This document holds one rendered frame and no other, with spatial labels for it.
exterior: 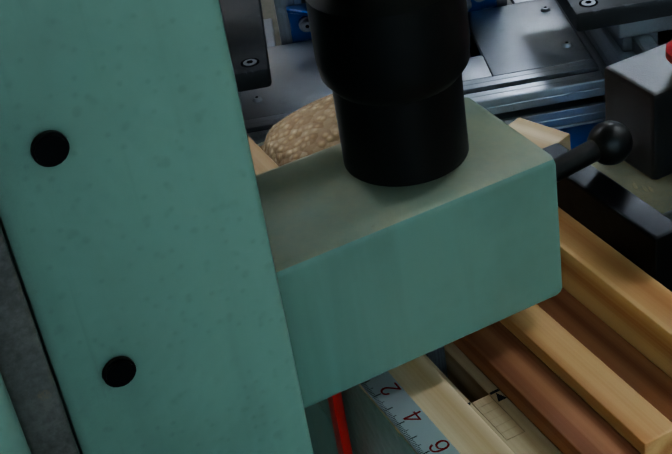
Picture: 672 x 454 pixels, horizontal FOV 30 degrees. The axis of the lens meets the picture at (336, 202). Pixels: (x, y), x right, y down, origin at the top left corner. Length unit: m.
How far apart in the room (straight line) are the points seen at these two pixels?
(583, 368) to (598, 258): 0.05
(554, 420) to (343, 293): 0.10
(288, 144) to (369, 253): 0.30
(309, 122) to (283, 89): 0.49
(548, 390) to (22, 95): 0.26
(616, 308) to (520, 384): 0.05
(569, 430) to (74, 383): 0.20
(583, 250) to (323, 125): 0.25
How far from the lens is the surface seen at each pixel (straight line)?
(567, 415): 0.52
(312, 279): 0.47
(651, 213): 0.55
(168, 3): 0.36
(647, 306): 0.53
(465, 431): 0.51
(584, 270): 0.55
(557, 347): 0.54
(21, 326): 0.39
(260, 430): 0.45
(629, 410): 0.51
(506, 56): 1.26
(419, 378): 0.54
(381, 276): 0.48
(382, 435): 0.53
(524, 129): 0.72
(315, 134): 0.76
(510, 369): 0.54
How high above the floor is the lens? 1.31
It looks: 33 degrees down
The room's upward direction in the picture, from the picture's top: 10 degrees counter-clockwise
